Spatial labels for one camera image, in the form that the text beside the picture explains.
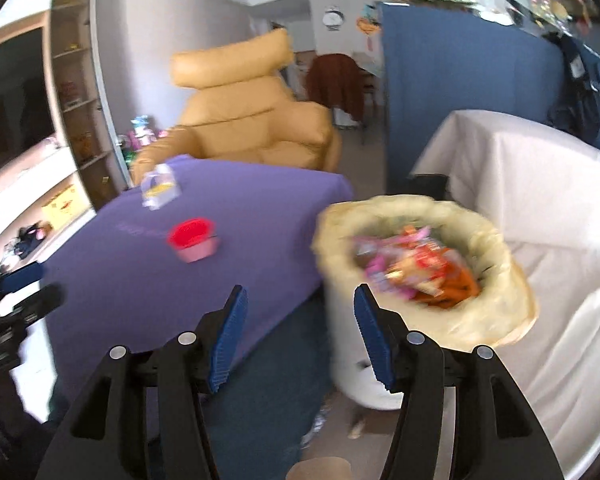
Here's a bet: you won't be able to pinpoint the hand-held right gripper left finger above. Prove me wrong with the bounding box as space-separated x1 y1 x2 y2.
35 284 249 480

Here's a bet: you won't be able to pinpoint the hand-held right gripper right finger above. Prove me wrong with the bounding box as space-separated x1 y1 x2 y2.
353 283 566 480

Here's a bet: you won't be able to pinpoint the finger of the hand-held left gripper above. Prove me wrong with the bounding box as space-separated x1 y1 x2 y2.
0 262 47 302
0 284 64 325

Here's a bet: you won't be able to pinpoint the white trash bin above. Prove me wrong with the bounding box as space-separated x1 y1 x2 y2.
325 285 406 411

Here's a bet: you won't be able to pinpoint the pile of snack wrappers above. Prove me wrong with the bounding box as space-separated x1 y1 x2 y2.
352 225 481 308

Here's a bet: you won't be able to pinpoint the white bin yellow bag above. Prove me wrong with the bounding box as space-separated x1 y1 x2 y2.
312 195 538 353

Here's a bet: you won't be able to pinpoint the black handbag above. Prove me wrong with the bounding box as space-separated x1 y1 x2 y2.
15 225 48 256

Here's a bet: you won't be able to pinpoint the person's blue jeans leg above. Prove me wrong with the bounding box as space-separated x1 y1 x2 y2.
205 300 331 466

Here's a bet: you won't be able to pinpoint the pink hexagonal cup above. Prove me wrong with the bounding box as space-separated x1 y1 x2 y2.
167 216 220 264

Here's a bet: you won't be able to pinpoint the purple tablecloth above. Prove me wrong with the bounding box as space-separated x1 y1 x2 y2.
27 154 355 411

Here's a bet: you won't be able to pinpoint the white yellow paper box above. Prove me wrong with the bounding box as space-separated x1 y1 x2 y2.
141 162 181 211

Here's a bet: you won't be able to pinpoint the black television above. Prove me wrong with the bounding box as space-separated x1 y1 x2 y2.
0 27 56 181

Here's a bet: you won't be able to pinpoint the colourful toy figures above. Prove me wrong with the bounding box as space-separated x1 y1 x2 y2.
117 116 156 153

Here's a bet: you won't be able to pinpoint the beige shelf unit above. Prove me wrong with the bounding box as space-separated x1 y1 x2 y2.
0 0 123 266

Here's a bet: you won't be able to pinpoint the white sofa cover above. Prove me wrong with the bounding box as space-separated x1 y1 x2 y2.
410 109 600 480

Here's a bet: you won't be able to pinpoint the yellow leather armchair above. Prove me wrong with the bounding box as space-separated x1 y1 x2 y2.
132 27 343 176

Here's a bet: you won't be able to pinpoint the brown jacket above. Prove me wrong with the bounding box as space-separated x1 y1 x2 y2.
304 53 366 121

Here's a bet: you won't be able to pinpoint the blue partition cloth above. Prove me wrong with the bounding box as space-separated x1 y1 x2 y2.
382 2 568 196

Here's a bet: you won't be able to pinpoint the yellow red hanging ornament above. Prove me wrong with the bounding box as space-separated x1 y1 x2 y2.
356 15 381 53

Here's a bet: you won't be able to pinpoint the dark blue backpack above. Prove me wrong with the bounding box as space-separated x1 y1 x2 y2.
547 35 600 153

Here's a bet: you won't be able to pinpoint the white wall clock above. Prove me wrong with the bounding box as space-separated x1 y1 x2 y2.
322 5 345 31

